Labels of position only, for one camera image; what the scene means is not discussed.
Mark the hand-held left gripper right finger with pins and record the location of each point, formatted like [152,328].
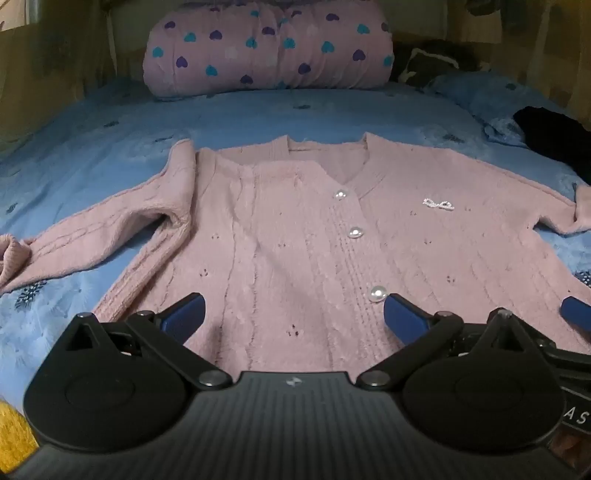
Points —
[406,319]

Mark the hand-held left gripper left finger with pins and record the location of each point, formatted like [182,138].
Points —
[184,314]

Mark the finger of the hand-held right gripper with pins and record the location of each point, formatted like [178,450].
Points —
[576,311]

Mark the pink knitted cardigan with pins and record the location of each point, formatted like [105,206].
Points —
[286,240]

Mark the black cloth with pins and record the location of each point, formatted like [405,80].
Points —
[554,134]

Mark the blue floral bed sheet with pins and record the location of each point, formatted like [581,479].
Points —
[115,120]

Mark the blue pillow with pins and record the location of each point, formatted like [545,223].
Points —
[480,101]

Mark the pink heart-print quilt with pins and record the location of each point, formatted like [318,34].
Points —
[268,46]

